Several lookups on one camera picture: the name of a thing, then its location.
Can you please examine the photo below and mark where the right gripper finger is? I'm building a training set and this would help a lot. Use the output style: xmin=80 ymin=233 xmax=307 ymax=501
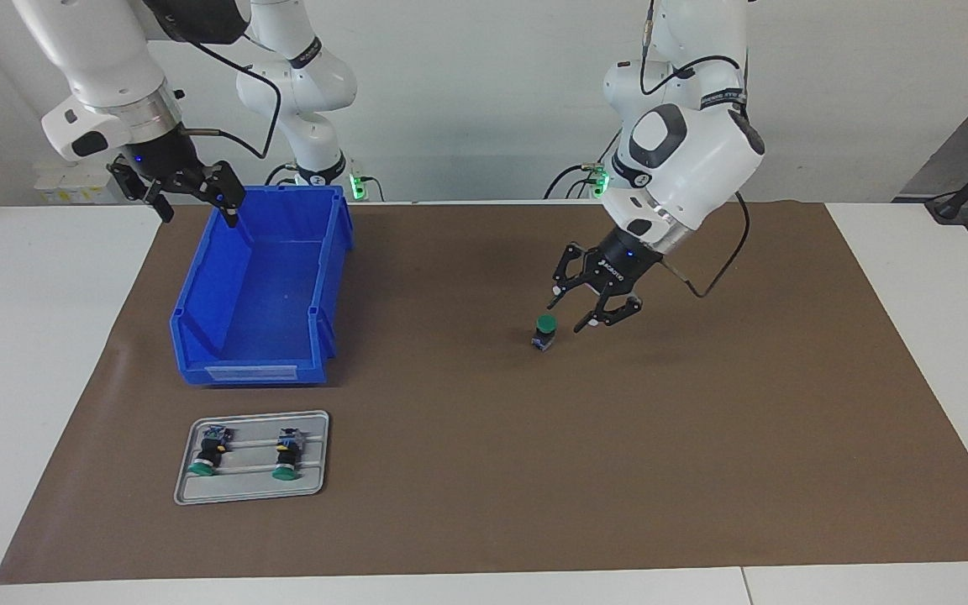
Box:
xmin=177 ymin=161 xmax=247 ymax=228
xmin=108 ymin=158 xmax=176 ymax=224

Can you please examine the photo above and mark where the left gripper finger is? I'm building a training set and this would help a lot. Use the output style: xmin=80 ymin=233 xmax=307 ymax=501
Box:
xmin=551 ymin=244 xmax=607 ymax=308
xmin=575 ymin=284 xmax=644 ymax=330

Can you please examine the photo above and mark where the white box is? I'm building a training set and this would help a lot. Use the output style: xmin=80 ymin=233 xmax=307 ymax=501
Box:
xmin=33 ymin=162 xmax=124 ymax=205

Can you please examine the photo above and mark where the green lit control box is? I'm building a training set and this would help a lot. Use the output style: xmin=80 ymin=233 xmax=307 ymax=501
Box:
xmin=581 ymin=162 xmax=613 ymax=200
xmin=345 ymin=155 xmax=384 ymax=203

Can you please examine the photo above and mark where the blue plastic storage bin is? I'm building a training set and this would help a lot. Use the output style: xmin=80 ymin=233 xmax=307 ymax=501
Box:
xmin=170 ymin=185 xmax=355 ymax=386

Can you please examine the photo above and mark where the brown table mat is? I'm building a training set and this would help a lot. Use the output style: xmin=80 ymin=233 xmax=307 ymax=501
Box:
xmin=0 ymin=200 xmax=968 ymax=585

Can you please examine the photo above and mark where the grey metal tray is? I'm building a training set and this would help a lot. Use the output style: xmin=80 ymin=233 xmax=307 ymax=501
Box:
xmin=174 ymin=410 xmax=331 ymax=506

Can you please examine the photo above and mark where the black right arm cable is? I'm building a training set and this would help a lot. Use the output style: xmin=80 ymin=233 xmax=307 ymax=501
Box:
xmin=177 ymin=34 xmax=283 ymax=160

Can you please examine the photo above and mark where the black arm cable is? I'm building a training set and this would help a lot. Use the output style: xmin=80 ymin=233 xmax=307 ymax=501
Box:
xmin=639 ymin=0 xmax=754 ymax=300
xmin=177 ymin=34 xmax=283 ymax=160

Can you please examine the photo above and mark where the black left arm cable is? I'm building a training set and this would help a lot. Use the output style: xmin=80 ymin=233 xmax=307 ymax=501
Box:
xmin=639 ymin=0 xmax=754 ymax=300

